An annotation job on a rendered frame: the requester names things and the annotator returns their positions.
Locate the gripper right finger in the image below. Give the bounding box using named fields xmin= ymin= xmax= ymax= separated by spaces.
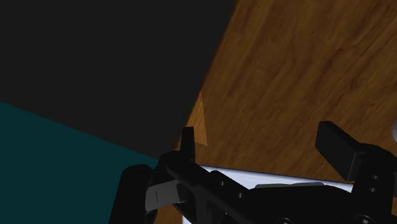
xmin=314 ymin=120 xmax=397 ymax=224

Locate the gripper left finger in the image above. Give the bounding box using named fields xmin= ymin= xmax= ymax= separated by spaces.
xmin=158 ymin=126 xmax=255 ymax=224

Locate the white flat rectangular object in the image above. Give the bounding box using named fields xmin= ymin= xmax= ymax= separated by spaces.
xmin=181 ymin=165 xmax=354 ymax=224

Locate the black cylinder with grey part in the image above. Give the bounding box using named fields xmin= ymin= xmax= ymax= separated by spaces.
xmin=108 ymin=164 xmax=190 ymax=224

